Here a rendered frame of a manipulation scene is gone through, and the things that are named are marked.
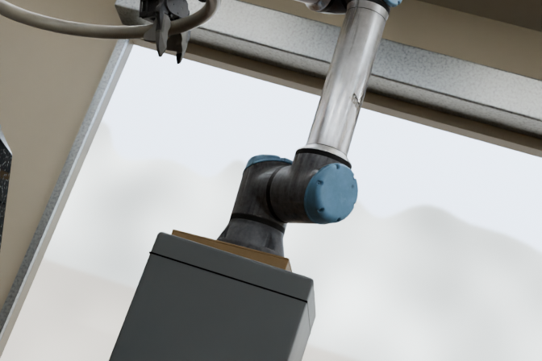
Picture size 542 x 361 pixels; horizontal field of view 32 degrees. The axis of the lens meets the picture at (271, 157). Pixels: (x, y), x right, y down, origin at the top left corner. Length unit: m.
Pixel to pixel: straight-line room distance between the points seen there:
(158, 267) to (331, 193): 0.45
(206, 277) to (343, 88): 0.60
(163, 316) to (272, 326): 0.26
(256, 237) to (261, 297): 0.22
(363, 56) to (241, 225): 0.54
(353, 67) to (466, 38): 4.65
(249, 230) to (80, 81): 4.79
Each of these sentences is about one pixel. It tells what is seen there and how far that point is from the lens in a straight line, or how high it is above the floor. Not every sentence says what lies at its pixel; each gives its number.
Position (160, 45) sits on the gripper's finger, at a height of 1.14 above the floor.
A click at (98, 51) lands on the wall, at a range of 7.21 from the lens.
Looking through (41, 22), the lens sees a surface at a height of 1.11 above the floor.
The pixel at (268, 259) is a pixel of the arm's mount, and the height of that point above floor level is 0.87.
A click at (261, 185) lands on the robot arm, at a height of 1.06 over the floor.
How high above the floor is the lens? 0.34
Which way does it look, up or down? 19 degrees up
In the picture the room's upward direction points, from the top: 20 degrees clockwise
